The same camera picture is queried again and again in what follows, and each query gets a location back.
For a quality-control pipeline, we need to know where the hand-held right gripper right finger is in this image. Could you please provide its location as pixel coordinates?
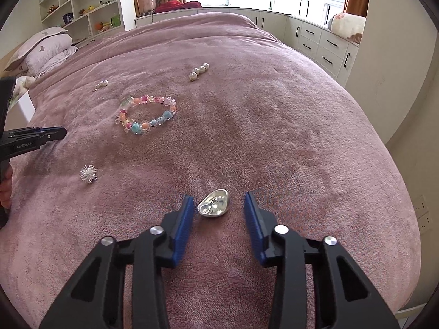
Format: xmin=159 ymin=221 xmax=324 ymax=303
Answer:
xmin=243 ymin=192 xmax=401 ymax=329

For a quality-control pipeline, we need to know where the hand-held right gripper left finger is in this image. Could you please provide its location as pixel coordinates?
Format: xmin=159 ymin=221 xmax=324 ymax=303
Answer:
xmin=39 ymin=195 xmax=195 ymax=329

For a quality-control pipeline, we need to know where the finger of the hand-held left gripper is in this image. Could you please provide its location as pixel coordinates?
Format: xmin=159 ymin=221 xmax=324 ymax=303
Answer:
xmin=3 ymin=127 xmax=67 ymax=143

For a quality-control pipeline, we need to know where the silver heart-shaped trinket dish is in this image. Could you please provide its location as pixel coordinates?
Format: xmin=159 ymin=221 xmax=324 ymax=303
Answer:
xmin=197 ymin=188 xmax=231 ymax=218

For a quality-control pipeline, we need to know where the person's left hand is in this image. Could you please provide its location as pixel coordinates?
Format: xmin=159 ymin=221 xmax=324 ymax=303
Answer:
xmin=0 ymin=169 xmax=13 ymax=209

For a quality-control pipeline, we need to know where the white bedside box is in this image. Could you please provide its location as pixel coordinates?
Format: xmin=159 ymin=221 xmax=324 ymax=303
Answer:
xmin=5 ymin=91 xmax=36 ymax=132

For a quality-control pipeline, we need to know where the silver spiky ball ornament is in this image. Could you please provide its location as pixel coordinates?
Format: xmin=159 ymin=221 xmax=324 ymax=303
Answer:
xmin=80 ymin=164 xmax=99 ymax=185

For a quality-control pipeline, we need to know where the white patterned pillow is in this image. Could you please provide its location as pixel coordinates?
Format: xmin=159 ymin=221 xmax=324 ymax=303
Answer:
xmin=22 ymin=45 xmax=79 ymax=77
xmin=4 ymin=27 xmax=73 ymax=73

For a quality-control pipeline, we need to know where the pink plush blanket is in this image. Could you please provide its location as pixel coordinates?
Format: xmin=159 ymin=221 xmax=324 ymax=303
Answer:
xmin=0 ymin=12 xmax=422 ymax=329

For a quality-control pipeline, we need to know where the white bookshelf with toys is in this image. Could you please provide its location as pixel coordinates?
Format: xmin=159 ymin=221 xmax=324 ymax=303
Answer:
xmin=37 ymin=0 xmax=125 ymax=43

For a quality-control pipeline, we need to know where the long pearl hair clip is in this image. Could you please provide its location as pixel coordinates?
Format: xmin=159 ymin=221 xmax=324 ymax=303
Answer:
xmin=188 ymin=63 xmax=210 ymax=82

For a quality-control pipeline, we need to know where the red cloth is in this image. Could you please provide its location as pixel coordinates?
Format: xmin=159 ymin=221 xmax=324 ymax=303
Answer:
xmin=155 ymin=1 xmax=203 ymax=13

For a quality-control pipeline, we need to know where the white drawer cabinet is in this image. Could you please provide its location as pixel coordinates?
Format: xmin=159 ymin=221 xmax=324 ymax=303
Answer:
xmin=134 ymin=6 xmax=360 ymax=92

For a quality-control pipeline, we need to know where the printed plush cushion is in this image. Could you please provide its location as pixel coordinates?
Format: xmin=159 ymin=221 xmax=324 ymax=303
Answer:
xmin=327 ymin=13 xmax=366 ymax=44

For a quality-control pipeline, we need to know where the colorful beaded bracelet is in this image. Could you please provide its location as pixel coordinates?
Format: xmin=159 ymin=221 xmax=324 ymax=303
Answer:
xmin=114 ymin=94 xmax=178 ymax=136

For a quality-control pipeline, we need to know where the wall power socket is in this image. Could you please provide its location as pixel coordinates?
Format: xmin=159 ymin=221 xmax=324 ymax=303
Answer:
xmin=413 ymin=196 xmax=432 ymax=234

